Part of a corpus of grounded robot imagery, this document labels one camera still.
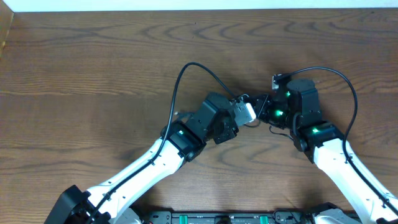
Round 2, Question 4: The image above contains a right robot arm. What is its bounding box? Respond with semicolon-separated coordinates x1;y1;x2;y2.
254;79;397;223

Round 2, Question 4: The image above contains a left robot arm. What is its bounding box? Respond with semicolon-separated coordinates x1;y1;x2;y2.
45;93;256;223

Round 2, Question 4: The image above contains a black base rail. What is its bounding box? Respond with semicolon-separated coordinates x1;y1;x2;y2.
141;210;313;224

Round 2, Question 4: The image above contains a right camera cable black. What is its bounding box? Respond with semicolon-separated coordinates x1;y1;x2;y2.
280;67;397;215

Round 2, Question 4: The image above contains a camera cable black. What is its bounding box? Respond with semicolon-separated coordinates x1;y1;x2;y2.
85;62;243;224
280;67;397;215

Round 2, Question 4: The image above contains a left camera cable black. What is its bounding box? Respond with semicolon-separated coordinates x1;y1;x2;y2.
85;62;243;224

